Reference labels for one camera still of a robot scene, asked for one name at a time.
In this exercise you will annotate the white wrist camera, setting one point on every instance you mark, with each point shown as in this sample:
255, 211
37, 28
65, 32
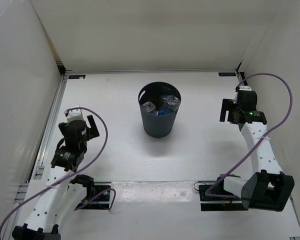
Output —
241, 88
74, 114

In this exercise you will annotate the left blue corner sticker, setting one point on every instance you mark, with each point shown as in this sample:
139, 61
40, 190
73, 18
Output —
76, 77

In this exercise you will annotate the blue corner sticker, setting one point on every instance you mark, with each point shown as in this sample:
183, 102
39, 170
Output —
227, 74
76, 77

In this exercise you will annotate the clear bottle white orange label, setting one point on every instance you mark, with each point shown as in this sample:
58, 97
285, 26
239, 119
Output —
149, 108

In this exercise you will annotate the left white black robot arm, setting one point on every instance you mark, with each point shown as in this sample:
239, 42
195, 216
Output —
65, 188

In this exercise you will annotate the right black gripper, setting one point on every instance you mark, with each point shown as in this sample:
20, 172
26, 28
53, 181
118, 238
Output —
227, 105

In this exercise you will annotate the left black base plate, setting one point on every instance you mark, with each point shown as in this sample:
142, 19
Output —
102, 198

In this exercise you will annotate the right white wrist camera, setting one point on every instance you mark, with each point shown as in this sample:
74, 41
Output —
241, 88

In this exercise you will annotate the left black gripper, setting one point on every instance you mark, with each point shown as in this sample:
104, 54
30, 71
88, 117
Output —
91, 132

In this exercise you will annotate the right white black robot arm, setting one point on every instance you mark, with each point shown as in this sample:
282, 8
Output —
268, 188

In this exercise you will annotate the left aluminium frame rail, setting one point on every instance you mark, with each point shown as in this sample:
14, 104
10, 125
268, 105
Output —
38, 166

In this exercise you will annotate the right blue corner sticker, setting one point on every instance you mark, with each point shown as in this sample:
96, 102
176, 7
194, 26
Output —
227, 74

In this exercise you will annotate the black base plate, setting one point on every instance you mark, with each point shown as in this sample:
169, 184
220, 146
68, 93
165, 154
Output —
216, 204
102, 198

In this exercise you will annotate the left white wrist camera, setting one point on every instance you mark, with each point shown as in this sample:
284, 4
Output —
74, 114

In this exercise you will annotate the clear unlabelled plastic bottle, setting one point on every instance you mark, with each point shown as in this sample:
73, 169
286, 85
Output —
171, 103

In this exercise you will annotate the dark grey plastic bin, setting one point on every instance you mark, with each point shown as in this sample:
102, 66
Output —
157, 126

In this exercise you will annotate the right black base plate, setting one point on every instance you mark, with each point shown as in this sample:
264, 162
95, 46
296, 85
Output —
216, 204

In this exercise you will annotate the clear bottle blue label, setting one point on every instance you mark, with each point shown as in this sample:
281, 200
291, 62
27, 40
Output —
162, 111

